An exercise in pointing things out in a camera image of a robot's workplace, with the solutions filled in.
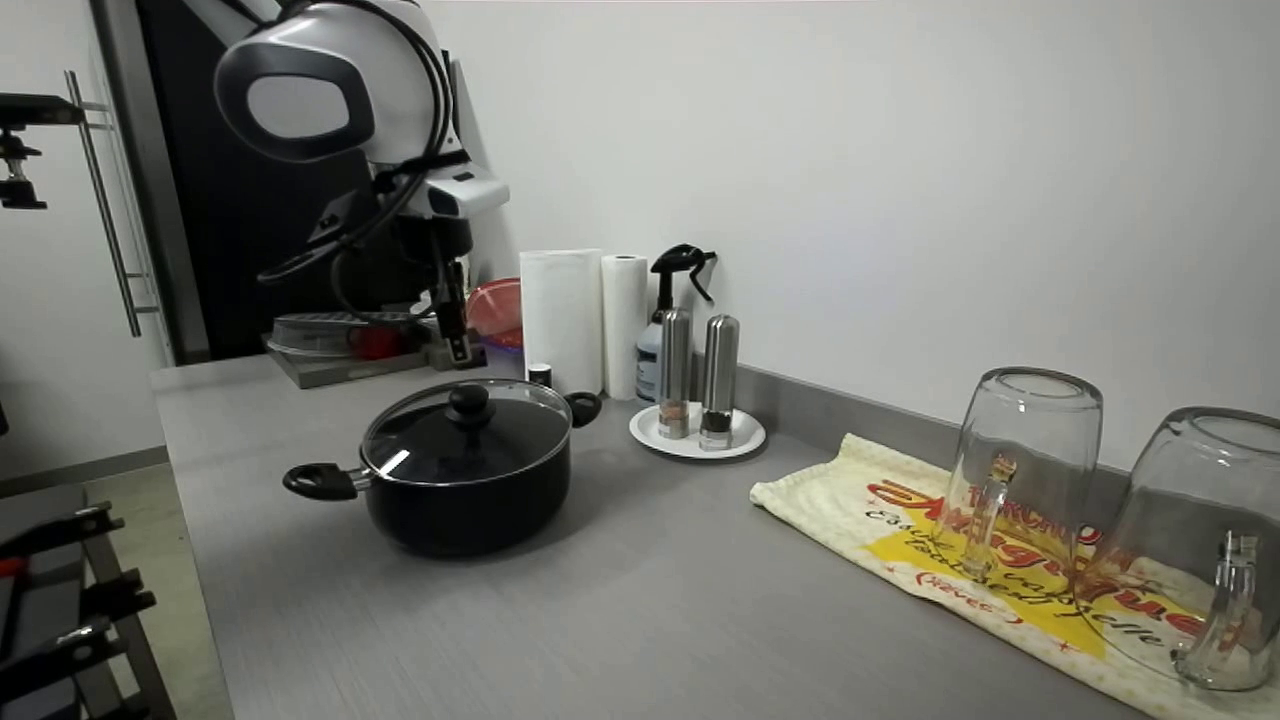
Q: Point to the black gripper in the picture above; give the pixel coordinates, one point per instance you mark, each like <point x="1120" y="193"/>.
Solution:
<point x="450" y="255"/>

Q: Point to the slim white paper towel roll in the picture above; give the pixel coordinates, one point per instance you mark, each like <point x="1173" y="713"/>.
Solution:
<point x="627" y="325"/>

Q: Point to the black cooking pot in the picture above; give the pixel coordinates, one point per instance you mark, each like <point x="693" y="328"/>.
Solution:
<point x="465" y="515"/>

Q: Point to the small spice jar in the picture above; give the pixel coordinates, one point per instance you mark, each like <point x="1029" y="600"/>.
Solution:
<point x="537" y="374"/>

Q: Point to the printed yellow dish towel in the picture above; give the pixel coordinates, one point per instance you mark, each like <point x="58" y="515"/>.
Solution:
<point x="853" y="515"/>

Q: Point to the steel grinder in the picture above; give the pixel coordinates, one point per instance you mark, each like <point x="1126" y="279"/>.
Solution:
<point x="672" y="366"/>
<point x="722" y="374"/>

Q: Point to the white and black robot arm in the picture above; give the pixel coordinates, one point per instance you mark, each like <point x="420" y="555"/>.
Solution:
<point x="321" y="93"/>

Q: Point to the glass pot lid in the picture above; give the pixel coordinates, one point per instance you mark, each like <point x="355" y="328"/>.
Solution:
<point x="455" y="441"/>

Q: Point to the small white plate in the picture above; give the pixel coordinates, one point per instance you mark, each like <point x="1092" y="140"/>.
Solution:
<point x="747" y="436"/>

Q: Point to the orange and black clamp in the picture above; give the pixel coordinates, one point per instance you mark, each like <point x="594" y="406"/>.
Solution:
<point x="81" y="605"/>
<point x="60" y="529"/>

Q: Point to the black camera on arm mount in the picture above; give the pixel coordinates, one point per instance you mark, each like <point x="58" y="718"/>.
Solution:
<point x="22" y="125"/>

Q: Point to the tub with orange lid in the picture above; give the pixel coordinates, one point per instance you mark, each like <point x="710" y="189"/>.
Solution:
<point x="497" y="314"/>

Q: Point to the clear drinking glass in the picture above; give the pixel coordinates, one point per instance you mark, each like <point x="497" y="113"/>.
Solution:
<point x="1220" y="534"/>
<point x="1025" y="453"/>

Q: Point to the spray bottle with black trigger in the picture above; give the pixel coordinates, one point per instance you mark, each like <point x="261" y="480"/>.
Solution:
<point x="656" y="334"/>

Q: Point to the large white paper towel roll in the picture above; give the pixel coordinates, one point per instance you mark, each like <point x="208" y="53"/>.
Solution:
<point x="561" y="322"/>

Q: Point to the grey tray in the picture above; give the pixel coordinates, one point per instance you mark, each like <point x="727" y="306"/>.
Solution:
<point x="315" y="366"/>

